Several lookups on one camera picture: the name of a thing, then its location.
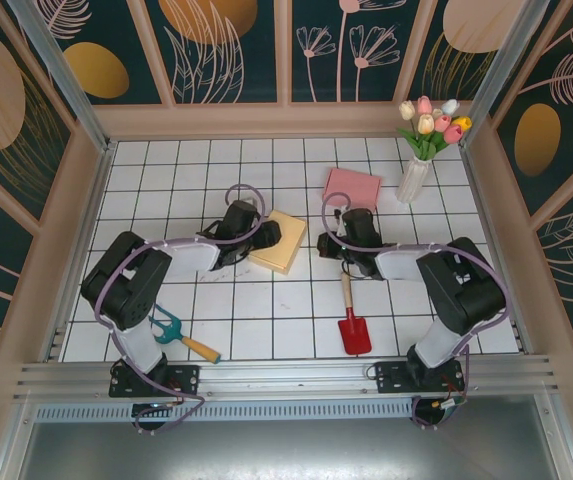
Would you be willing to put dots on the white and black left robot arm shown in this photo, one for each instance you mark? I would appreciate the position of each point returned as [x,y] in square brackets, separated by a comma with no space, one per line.
[126,280]

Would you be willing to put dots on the white ribbed vase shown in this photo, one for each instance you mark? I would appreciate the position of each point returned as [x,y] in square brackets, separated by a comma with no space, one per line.
[413,182]

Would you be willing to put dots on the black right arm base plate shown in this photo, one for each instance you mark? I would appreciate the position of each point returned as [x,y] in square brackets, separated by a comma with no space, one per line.
[391,377]

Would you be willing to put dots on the aluminium mounting rail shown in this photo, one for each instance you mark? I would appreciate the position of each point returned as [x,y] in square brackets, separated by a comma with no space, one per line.
[286,375]

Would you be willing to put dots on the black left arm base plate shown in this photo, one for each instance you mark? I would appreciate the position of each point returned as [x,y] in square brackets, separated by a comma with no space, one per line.
[186,380]

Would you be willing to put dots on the aluminium side rail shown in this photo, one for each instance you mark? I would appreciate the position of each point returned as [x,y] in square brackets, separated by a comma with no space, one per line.
[482,200]
[97,185]

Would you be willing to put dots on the pink paper box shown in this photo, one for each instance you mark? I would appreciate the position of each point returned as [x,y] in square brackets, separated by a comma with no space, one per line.
[353,185]

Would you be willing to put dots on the yellow paper box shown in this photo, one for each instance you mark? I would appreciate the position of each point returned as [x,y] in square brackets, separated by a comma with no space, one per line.
[286,240]

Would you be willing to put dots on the aluminium frame post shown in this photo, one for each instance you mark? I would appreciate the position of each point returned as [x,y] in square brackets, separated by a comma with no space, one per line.
[56,60]
[503,60]

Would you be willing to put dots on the artificial tulip bouquet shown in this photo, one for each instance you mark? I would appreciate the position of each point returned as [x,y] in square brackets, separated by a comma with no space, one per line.
[438,125]

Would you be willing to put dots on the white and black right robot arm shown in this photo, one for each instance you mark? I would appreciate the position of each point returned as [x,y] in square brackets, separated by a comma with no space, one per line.
[466,290]

